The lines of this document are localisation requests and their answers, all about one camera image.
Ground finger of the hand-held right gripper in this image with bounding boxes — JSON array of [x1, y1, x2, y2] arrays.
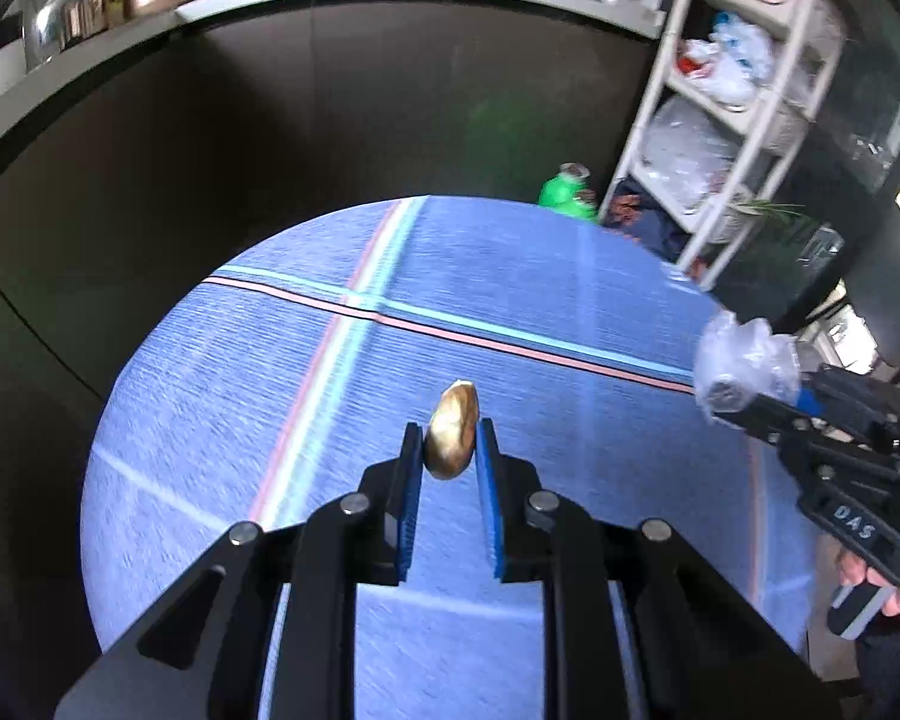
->
[[795, 364, 900, 436], [701, 379, 897, 470]]

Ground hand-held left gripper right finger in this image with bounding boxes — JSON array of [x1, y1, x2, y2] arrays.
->
[[475, 420, 847, 720]]

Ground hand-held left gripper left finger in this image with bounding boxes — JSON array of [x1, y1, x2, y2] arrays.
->
[[55, 422, 427, 720]]

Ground clear plastic wrap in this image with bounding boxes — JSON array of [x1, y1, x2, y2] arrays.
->
[[694, 310, 805, 427]]

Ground blue striped tablecloth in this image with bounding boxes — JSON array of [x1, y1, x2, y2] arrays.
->
[[81, 195, 820, 720]]

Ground green leafy plant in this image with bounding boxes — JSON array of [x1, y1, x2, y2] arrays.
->
[[726, 197, 805, 224]]

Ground dark blue shopping bag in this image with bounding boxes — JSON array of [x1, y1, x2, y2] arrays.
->
[[607, 180, 704, 265]]

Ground clear plastic bags bundle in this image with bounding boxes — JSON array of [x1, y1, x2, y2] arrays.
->
[[640, 96, 745, 212]]

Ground white plastic storage rack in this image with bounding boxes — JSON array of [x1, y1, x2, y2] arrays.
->
[[598, 0, 845, 291]]

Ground green thermos jug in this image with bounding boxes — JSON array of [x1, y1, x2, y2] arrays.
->
[[538, 163, 602, 223]]

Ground white plastic bag with red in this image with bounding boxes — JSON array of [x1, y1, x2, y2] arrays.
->
[[677, 15, 779, 107]]

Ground dark kitchen cabinet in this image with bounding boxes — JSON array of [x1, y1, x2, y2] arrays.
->
[[0, 0, 677, 436]]

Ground steel pot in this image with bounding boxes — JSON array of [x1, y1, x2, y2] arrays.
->
[[21, 0, 115, 67]]

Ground black sliding door frame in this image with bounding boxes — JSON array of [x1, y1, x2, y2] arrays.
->
[[814, 0, 900, 320]]

